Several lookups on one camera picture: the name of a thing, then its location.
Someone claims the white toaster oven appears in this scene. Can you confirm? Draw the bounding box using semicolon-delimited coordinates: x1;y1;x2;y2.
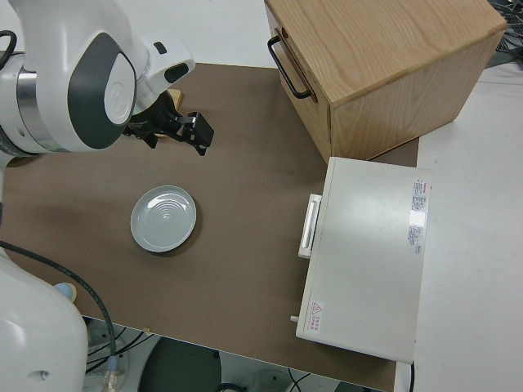
288;156;433;363

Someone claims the brown table mat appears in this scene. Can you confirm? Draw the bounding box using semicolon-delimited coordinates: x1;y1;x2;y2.
0;60;422;392

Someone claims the blue knob on wooden base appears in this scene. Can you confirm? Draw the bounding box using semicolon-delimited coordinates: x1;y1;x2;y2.
55;283;78;303

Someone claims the gray plate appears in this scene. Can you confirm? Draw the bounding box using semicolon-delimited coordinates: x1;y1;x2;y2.
130;185;200;253

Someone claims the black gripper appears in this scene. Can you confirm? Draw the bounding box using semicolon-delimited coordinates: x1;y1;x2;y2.
122;92;216;158

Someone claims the large wooden box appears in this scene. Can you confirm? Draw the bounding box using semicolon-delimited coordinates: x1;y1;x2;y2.
264;0;508;161

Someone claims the black box handle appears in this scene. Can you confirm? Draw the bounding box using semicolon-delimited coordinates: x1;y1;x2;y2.
266;35;314;100

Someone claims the black cable with blue connector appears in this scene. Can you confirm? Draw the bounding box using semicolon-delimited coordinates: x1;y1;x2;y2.
0;239;122;392

